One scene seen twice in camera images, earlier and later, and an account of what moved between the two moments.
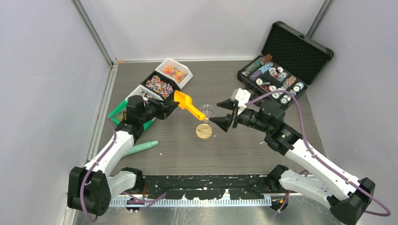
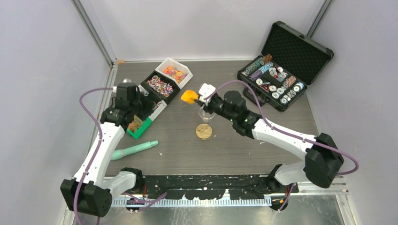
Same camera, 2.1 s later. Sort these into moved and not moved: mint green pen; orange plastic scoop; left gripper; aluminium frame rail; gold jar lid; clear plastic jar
Moved: left gripper; orange plastic scoop
Not moved: clear plastic jar; gold jar lid; mint green pen; aluminium frame rail
